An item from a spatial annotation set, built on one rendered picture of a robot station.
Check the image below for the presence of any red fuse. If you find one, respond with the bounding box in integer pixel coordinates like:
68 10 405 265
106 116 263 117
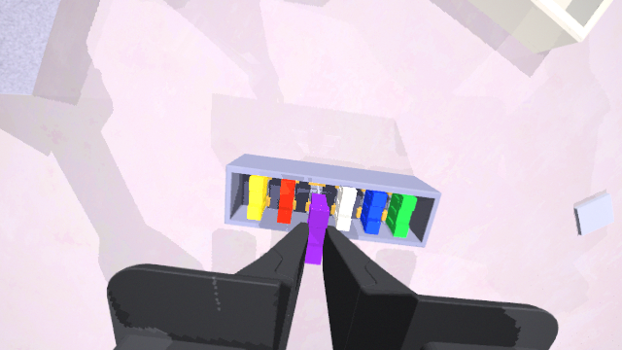
277 179 295 224

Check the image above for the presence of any violet fuse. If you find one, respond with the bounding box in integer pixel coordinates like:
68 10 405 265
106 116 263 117
305 187 329 264

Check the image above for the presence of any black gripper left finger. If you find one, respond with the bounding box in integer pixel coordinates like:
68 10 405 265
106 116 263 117
107 222 309 350

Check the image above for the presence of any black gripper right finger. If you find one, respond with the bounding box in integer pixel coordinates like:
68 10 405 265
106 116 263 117
323 226 559 350

